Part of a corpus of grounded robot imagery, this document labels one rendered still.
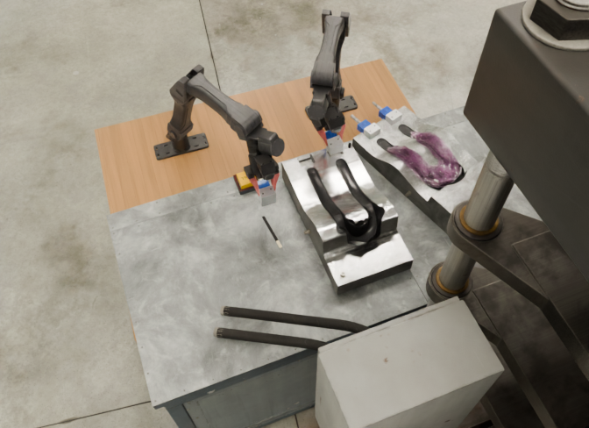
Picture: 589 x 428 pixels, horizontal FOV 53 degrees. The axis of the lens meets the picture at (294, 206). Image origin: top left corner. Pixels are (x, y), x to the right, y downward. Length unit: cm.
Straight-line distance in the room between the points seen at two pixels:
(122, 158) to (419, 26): 237
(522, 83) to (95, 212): 262
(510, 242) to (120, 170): 149
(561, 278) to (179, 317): 116
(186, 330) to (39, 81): 242
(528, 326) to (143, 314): 113
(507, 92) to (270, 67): 292
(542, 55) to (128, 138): 180
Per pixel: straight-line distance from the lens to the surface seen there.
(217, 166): 220
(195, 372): 183
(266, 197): 191
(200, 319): 189
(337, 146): 205
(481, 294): 141
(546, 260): 119
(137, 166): 226
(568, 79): 79
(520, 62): 84
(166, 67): 381
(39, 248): 318
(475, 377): 113
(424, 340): 114
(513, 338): 138
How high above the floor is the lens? 251
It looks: 56 degrees down
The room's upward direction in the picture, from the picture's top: 1 degrees counter-clockwise
